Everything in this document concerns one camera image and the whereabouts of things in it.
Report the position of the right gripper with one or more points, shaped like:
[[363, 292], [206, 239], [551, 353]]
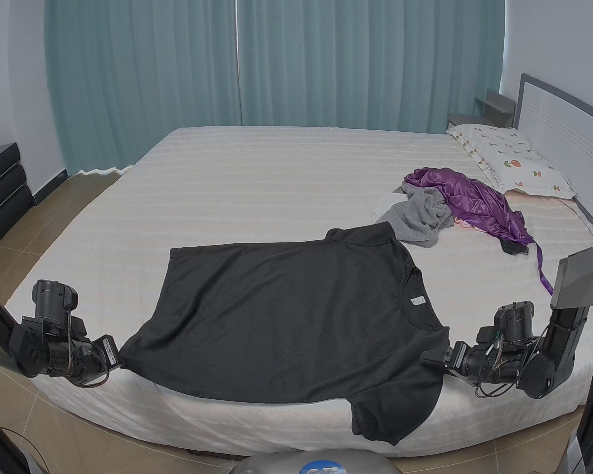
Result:
[[479, 363]]

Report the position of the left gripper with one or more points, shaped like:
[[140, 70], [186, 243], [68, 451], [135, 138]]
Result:
[[91, 361]]

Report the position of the black T-shirt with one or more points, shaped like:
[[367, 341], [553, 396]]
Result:
[[286, 314]]

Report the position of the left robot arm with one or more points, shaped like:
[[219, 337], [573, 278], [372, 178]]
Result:
[[0, 329]]

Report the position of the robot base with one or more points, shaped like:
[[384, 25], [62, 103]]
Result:
[[286, 464]]

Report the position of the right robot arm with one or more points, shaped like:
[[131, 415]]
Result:
[[563, 334]]

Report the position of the bed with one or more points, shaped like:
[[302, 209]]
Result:
[[257, 185]]

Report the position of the black lace garment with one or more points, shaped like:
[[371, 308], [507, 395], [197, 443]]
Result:
[[515, 248]]

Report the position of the pink garment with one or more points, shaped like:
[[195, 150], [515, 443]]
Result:
[[462, 222]]

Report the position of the grey garment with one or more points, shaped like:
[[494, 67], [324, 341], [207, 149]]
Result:
[[420, 218]]

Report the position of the purple satin garment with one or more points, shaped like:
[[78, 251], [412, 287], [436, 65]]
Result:
[[479, 200]]

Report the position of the white garment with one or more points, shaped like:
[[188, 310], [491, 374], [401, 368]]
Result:
[[388, 205]]

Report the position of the black chest of drawers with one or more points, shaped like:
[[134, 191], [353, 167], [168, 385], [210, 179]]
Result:
[[0, 190]]

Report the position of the white printed pillow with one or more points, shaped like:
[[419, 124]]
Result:
[[514, 158]]

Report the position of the grey bedside table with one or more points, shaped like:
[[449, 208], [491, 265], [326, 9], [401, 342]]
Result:
[[494, 104]]

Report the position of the blue-green curtain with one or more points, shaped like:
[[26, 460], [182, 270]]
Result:
[[365, 47], [143, 57]]

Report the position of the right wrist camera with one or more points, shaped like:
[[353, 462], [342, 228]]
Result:
[[486, 336]]

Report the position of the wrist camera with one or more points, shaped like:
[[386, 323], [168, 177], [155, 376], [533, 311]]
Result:
[[77, 327], [486, 336]]

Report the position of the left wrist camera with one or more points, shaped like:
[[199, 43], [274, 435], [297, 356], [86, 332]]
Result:
[[77, 327]]

